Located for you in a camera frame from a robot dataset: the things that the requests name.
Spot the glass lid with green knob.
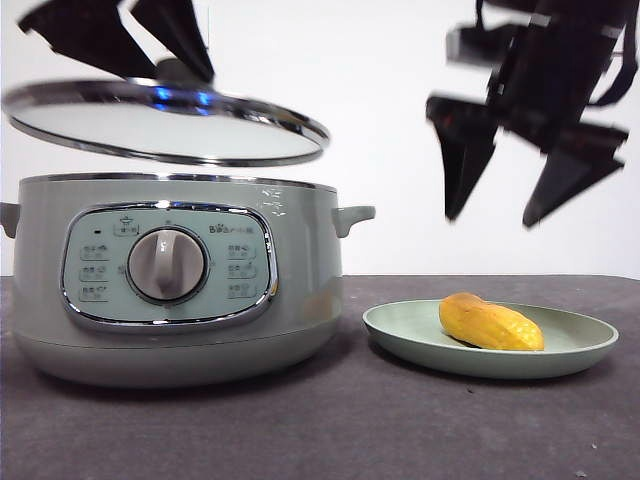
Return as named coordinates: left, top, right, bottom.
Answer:
left=1, top=58, right=332, bottom=168

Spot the pale green round plate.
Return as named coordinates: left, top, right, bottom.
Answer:
left=361, top=298, right=621, bottom=381

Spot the pale green electric steamer pot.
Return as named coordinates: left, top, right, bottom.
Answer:
left=0, top=172, right=377, bottom=391

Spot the grey round dial knob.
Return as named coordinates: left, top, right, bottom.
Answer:
left=126, top=226, right=209, bottom=304

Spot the yellow corn cob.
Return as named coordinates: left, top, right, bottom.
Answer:
left=438, top=291, right=546, bottom=353

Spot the black looped cable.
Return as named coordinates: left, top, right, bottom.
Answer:
left=588, top=0, right=640, bottom=107

